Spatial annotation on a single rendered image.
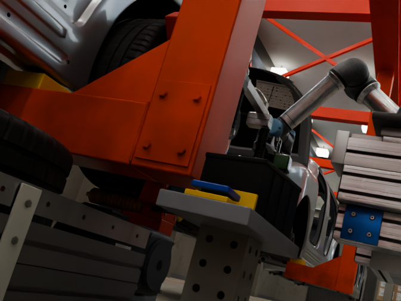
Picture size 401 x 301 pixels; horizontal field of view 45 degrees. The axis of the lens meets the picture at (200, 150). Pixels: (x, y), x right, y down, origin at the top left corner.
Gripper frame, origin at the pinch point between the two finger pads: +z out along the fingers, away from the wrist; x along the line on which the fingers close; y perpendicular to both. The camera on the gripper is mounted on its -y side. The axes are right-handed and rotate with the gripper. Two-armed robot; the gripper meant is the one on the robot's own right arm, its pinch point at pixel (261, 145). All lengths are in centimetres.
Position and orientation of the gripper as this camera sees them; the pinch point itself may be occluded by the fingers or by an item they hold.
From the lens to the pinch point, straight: 180.3
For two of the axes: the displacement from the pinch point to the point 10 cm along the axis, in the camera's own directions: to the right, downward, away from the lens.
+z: -3.6, -3.2, -8.8
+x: 9.0, 1.5, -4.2
